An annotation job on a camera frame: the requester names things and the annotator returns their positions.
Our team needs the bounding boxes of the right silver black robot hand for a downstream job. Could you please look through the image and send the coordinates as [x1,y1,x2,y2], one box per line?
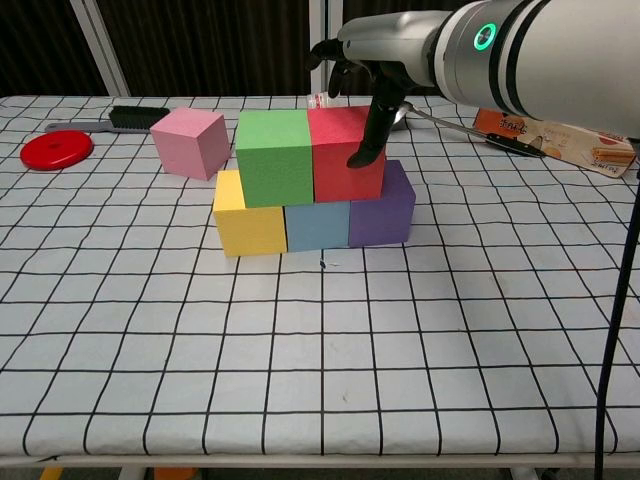
[307,9,446,170]

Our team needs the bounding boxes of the red foam cube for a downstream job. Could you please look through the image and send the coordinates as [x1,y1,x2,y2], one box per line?
[306,104,388,204]

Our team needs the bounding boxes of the green foam cube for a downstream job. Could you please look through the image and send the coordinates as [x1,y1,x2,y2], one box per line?
[234,109,315,209]

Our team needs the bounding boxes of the purple foam cube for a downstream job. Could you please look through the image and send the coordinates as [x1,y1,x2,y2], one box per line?
[347,159,417,249]

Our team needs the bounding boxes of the pink foam cube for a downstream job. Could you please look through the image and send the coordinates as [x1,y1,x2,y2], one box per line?
[149,107,232,181]

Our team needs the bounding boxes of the yellow foam cube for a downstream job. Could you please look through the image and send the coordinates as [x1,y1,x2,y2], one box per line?
[212,168,290,258]

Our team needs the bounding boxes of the light blue foam cube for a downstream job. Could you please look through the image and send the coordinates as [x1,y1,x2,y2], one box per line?
[283,201,351,254]

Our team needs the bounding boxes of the orange biscuit box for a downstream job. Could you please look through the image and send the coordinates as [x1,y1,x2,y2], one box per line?
[472,107,639,179]

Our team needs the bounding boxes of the grey brush black bristles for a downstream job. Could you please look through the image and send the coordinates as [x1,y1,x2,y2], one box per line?
[44,105,172,135]

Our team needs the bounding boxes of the white black checkered tablecloth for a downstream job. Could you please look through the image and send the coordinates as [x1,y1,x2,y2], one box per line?
[0,94,640,459]

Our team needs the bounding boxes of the red plastic disc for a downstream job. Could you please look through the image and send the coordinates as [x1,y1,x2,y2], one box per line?
[19,129,95,172]

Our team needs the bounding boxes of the white partition post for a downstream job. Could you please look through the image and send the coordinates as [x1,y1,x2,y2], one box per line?
[69,0,131,97]
[308,0,342,96]

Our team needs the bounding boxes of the metal ladle black handle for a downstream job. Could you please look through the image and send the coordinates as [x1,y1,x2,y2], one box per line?
[389,99,547,160]

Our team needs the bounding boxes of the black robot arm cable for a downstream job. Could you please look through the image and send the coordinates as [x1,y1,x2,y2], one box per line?
[593,142,640,480]

